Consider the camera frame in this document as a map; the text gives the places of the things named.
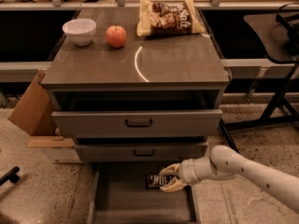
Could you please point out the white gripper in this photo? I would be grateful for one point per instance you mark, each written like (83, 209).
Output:
(186, 172)

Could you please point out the dark chocolate rxbar wrapper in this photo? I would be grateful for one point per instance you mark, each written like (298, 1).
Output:
(156, 181)

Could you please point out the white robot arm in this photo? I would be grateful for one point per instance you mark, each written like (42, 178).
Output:
(223, 162)

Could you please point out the grey bottom drawer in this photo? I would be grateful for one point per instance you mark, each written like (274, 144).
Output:
(120, 196)

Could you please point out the grey drawer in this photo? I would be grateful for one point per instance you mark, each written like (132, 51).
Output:
(138, 124)
(141, 152)
(120, 196)

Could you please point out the grey middle drawer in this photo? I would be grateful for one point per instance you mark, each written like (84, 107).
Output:
(141, 152)

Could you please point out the grey top drawer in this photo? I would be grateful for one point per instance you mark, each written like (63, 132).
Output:
(138, 124)

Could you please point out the black folding table stand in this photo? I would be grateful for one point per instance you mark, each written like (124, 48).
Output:
(279, 33)

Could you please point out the red apple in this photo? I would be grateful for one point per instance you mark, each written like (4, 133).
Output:
(116, 36)

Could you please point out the brown cardboard box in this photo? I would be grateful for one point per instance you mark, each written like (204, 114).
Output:
(32, 114)

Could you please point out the yellow brown snack bag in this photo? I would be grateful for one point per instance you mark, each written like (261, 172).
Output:
(156, 18)

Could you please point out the black chair caster leg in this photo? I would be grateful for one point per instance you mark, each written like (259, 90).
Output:
(11, 175)

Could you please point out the white ceramic bowl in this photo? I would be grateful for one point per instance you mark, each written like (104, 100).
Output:
(80, 31)

